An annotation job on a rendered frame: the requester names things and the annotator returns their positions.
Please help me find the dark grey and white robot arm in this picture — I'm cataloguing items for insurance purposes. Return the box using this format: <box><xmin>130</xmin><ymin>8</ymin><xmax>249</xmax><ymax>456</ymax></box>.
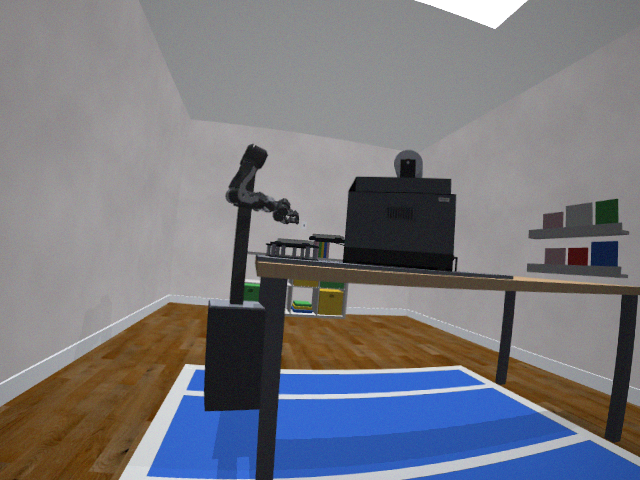
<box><xmin>226</xmin><ymin>144</ymin><xmax>276</xmax><ymax>213</ymax></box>

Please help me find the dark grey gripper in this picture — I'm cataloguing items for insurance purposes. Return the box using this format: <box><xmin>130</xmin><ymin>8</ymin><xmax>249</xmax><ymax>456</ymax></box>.
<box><xmin>273</xmin><ymin>198</ymin><xmax>299</xmax><ymax>225</ymax></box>

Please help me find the grey cylinder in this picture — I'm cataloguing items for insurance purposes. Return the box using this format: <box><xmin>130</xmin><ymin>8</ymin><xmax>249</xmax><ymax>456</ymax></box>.
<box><xmin>394</xmin><ymin>150</ymin><xmax>423</xmax><ymax>178</ymax></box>

